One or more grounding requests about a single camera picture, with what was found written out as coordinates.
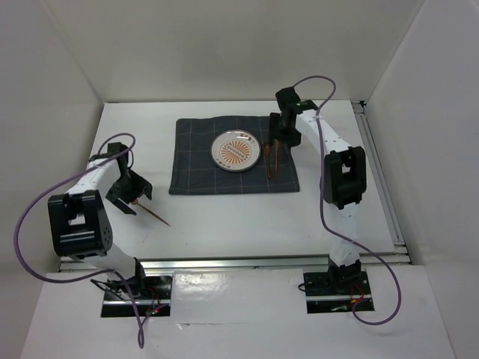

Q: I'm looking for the orange patterned plate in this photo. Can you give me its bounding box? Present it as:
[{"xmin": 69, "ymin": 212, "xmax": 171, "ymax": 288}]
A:
[{"xmin": 210, "ymin": 129, "xmax": 262, "ymax": 172}]

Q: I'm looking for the copper fork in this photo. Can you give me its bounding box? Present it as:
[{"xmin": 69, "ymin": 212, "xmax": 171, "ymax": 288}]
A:
[{"xmin": 131, "ymin": 200, "xmax": 171, "ymax": 227}]

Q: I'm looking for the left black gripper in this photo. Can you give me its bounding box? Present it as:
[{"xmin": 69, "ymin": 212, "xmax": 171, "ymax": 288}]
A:
[{"xmin": 105, "ymin": 169, "xmax": 152, "ymax": 215}]

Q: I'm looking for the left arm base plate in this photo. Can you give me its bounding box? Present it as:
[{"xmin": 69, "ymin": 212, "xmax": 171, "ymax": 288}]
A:
[{"xmin": 90, "ymin": 274, "xmax": 173, "ymax": 318}]

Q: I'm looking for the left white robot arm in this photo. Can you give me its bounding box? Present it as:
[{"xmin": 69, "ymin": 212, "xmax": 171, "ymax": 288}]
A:
[{"xmin": 47, "ymin": 142, "xmax": 153, "ymax": 298}]

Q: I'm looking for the front aluminium rail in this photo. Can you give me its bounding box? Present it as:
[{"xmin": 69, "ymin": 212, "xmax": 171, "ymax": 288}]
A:
[{"xmin": 58, "ymin": 248, "xmax": 412, "ymax": 273}]

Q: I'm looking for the copper knife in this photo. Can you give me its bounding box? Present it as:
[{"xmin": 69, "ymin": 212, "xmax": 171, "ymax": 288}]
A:
[{"xmin": 274, "ymin": 139, "xmax": 281, "ymax": 182}]

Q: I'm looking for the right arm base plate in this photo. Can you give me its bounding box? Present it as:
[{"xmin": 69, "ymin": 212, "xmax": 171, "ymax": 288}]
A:
[{"xmin": 298, "ymin": 271, "xmax": 375, "ymax": 314}]

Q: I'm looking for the dark grey checked cloth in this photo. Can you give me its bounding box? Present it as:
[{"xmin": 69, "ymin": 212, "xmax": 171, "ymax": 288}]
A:
[{"xmin": 168, "ymin": 116, "xmax": 300, "ymax": 195}]

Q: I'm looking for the copper spoon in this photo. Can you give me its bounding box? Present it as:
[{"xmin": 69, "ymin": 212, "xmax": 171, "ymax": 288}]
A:
[{"xmin": 262, "ymin": 141, "xmax": 272, "ymax": 180}]

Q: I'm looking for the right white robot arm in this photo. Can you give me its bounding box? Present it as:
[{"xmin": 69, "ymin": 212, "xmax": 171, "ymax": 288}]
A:
[{"xmin": 263, "ymin": 87, "xmax": 367, "ymax": 293}]

